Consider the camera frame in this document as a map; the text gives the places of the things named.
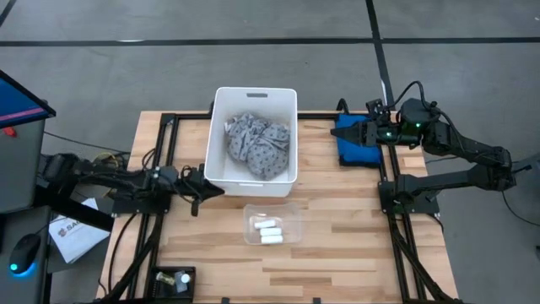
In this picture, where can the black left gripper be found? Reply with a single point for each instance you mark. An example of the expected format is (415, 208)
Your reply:
(187, 190)

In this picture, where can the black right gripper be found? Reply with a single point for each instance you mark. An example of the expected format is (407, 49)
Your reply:
(381, 134)

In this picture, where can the white gauze roll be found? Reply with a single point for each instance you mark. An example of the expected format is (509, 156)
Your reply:
(265, 224)
(271, 240)
(270, 231)

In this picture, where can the yellow pill bottle white cap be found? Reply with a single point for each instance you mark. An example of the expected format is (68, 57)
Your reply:
(165, 278)

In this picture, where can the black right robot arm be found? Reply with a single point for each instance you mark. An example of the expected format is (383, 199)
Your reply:
(460, 145)

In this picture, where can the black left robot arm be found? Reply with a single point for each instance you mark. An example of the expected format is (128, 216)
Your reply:
(126, 181)

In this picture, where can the blue folded cloth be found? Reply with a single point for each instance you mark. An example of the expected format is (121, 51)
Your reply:
(356, 154)

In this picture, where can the white perforated plastic basket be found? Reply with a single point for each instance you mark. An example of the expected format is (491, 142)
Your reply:
(253, 188)

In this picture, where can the grey patterned cloth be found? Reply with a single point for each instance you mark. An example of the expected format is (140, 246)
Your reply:
(259, 148)

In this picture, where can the clear plastic bin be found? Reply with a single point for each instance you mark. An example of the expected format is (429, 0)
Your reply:
(291, 219)

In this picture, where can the black table edge clamp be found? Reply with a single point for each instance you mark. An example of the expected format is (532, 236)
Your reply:
(225, 300)
(316, 300)

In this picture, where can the black plastic tray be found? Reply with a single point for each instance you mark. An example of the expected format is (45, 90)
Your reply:
(158, 291)

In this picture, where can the white printed booklet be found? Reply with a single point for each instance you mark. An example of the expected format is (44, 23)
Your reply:
(78, 238)

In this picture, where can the grey computer case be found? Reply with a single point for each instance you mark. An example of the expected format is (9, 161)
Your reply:
(19, 169)

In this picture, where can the black computer mouse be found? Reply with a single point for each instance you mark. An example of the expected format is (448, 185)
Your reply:
(25, 251)

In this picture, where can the blue screen monitor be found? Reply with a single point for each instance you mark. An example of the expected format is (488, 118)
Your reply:
(17, 101)

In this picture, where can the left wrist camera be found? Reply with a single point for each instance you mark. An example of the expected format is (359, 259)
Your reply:
(192, 173)

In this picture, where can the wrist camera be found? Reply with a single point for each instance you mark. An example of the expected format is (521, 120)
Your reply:
(375, 110)
(192, 173)

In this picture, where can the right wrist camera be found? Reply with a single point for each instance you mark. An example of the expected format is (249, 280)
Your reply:
(375, 110)

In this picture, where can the black aluminium frame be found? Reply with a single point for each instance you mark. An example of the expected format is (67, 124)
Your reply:
(320, 115)

